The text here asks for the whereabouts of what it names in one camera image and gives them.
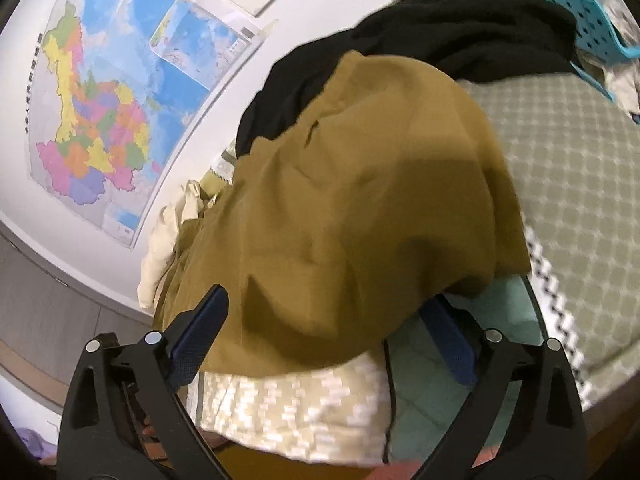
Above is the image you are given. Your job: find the grey wooden headboard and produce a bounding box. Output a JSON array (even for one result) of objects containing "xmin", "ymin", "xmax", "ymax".
[{"xmin": 0, "ymin": 225, "xmax": 161, "ymax": 411}]

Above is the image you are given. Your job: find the beige white patterned cloth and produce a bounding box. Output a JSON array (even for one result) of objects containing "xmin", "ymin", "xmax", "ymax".
[{"xmin": 196, "ymin": 350, "xmax": 397, "ymax": 467}]

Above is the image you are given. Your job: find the blue plastic basket rack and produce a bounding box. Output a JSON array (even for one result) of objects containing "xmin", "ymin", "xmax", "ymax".
[{"xmin": 520, "ymin": 0, "xmax": 640, "ymax": 126}]

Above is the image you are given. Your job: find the black garment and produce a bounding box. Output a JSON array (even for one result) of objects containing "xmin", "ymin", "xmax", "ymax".
[{"xmin": 235, "ymin": 0, "xmax": 583, "ymax": 158}]

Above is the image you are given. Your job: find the grey checked bed cover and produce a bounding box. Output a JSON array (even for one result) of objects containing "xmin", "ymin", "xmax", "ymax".
[{"xmin": 457, "ymin": 72, "xmax": 640, "ymax": 411}]

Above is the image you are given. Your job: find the purple cloth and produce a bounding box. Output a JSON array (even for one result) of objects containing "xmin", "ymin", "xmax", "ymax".
[{"xmin": 14, "ymin": 427, "xmax": 57, "ymax": 467}]

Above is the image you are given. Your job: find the olive brown garment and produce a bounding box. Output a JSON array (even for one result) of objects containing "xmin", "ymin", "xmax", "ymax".
[{"xmin": 152, "ymin": 50, "xmax": 533, "ymax": 378}]

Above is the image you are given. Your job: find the colourful wall map poster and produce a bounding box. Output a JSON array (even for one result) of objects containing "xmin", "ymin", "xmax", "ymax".
[{"xmin": 22, "ymin": 0, "xmax": 278, "ymax": 251}]

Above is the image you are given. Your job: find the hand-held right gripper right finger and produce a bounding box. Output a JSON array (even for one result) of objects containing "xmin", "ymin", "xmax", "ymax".
[{"xmin": 412, "ymin": 294, "xmax": 587, "ymax": 480}]

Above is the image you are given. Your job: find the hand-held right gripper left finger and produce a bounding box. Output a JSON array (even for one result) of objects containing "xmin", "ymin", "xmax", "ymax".
[{"xmin": 56, "ymin": 284, "xmax": 231, "ymax": 480}]

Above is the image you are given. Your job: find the cream cloth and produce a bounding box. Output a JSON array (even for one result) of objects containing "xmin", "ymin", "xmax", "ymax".
[{"xmin": 137, "ymin": 179, "xmax": 221, "ymax": 311}]

